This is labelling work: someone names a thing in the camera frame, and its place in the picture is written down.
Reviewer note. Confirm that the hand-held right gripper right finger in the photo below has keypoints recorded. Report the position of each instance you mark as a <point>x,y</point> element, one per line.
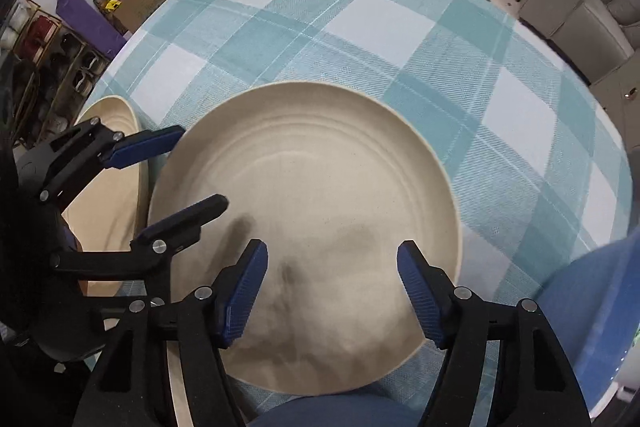
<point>420,294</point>

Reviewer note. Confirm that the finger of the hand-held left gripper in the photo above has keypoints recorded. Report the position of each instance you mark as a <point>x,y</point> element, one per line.
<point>145,147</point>
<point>192,217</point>

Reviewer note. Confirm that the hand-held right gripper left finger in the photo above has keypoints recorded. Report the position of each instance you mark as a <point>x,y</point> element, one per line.
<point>245,294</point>

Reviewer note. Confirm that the beige plate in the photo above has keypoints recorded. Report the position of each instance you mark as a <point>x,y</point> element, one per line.
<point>310,187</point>
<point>112,212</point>

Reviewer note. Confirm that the blue bowl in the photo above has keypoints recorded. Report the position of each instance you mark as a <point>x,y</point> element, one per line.
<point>590,307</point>
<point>325,413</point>

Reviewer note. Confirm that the wooden shoe rack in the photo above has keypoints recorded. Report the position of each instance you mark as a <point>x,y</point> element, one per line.
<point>52,57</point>

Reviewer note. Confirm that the purple bag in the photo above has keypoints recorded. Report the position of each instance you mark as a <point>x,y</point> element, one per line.
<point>85,23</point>

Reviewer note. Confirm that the assorted shoes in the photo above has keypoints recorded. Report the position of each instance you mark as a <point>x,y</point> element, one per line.
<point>45,52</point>

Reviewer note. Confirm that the grey drawer cabinet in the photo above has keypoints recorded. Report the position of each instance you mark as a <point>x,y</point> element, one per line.
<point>620,117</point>

